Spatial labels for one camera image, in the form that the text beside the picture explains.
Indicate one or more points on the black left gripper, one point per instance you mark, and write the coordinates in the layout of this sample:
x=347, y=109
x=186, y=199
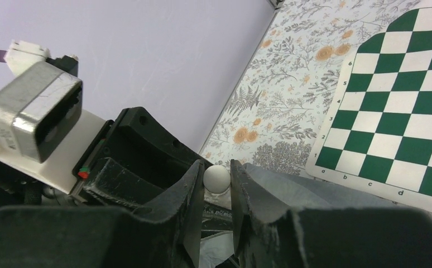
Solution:
x=131, y=160

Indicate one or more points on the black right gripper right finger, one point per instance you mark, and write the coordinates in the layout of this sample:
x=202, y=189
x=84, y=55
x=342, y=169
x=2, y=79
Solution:
x=270, y=233

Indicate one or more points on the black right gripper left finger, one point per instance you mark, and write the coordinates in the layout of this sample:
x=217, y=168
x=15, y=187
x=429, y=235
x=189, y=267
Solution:
x=165, y=232

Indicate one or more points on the clear nail polish bottle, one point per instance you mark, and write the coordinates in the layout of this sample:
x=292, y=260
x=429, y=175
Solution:
x=217, y=206

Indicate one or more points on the grey sleeved forearm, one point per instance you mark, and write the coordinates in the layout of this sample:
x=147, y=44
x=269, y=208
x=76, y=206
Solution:
x=294, y=191

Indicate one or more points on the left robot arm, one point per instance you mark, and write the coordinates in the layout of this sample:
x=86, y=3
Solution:
x=26, y=181

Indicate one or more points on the floral tablecloth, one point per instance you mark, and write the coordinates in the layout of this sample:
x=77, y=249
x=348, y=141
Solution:
x=275, y=112

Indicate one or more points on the green white chess mat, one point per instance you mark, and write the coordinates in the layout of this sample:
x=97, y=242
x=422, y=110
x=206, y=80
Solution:
x=377, y=134

